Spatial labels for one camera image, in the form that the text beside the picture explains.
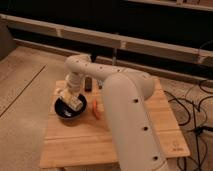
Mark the white shelf rail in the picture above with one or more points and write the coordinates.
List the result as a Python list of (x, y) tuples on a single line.
[(137, 45)]

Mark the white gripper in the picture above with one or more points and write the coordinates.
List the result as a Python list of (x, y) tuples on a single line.
[(67, 93)]

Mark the black ceramic bowl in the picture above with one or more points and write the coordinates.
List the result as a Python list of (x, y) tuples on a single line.
[(64, 111)]

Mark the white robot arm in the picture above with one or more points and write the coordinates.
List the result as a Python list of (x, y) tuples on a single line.
[(124, 92)]

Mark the orange carrot toy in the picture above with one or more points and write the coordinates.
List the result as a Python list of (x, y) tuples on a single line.
[(96, 112)]

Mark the small dark brown block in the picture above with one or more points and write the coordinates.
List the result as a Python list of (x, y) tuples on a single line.
[(88, 84)]

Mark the wooden table board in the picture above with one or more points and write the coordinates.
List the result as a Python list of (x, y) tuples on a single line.
[(87, 141)]

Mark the white plastic bottle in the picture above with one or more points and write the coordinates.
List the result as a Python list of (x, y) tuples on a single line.
[(72, 101)]

